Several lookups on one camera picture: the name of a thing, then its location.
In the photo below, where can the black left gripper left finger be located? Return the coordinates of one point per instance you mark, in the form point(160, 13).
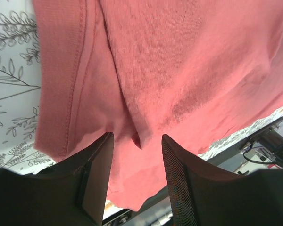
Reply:
point(70, 193)

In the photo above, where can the floral patterned table mat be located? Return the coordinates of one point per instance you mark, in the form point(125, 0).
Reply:
point(11, 82)

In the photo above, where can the salmon pink t shirt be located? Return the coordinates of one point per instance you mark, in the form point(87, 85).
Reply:
point(167, 82)

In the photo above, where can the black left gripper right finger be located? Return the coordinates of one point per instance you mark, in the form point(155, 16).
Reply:
point(202, 194)

